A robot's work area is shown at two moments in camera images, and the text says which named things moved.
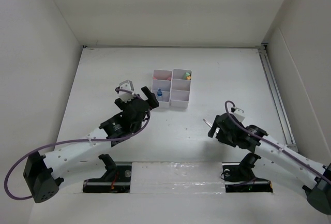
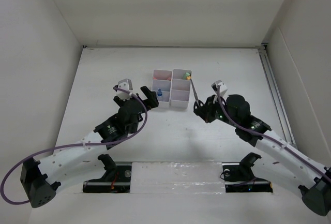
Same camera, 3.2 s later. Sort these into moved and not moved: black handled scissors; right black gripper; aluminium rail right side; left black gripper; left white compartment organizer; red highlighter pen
Moved: right black gripper; black handled scissors
Not moved: left white compartment organizer; left black gripper; aluminium rail right side; red highlighter pen
